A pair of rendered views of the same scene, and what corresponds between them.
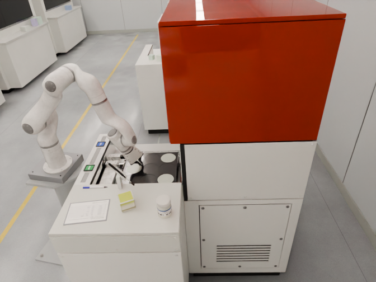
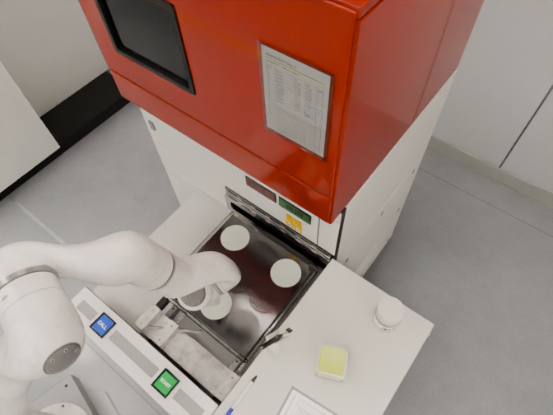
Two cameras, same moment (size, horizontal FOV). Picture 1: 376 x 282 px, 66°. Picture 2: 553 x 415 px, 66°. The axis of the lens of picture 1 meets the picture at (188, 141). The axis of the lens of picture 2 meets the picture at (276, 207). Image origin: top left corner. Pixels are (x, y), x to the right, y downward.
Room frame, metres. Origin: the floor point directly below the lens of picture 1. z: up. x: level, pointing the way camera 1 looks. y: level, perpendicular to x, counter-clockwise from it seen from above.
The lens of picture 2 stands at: (1.00, 0.60, 2.17)
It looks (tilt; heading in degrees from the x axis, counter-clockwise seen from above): 57 degrees down; 308
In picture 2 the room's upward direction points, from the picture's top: 4 degrees counter-clockwise
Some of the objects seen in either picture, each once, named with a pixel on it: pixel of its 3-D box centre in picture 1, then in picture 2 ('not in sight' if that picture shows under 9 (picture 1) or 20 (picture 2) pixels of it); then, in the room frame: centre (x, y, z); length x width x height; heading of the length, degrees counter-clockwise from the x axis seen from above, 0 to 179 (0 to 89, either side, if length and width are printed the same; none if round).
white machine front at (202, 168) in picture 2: (184, 135); (234, 182); (1.63, 0.02, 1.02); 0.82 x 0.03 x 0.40; 177
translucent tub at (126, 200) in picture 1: (126, 201); (331, 363); (1.06, 0.33, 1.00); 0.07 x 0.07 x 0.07; 21
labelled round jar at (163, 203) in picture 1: (164, 206); (388, 314); (1.00, 0.13, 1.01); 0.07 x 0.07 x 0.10
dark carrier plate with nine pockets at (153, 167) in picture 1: (150, 168); (239, 279); (1.44, 0.25, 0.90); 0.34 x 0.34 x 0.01; 87
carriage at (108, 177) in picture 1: (109, 175); (187, 352); (1.44, 0.52, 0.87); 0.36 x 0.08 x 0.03; 177
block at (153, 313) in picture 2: (114, 156); (148, 318); (1.60, 0.51, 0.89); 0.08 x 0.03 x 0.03; 87
